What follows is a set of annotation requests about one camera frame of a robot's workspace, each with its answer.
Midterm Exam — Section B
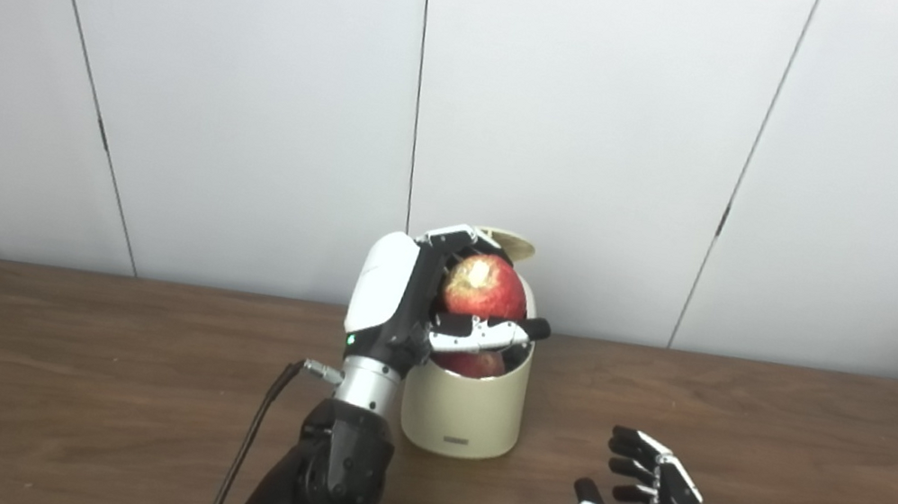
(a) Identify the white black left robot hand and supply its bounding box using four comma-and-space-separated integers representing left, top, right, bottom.
337, 208, 568, 396

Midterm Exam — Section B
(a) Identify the red apple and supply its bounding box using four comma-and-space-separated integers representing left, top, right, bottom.
436, 247, 537, 331

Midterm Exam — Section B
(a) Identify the cream round bin lid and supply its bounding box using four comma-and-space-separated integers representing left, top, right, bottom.
471, 225, 539, 267

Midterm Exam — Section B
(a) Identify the cream-colored round bin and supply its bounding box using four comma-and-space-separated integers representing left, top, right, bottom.
393, 256, 547, 468

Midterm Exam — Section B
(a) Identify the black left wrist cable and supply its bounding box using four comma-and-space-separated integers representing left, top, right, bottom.
204, 346, 346, 504

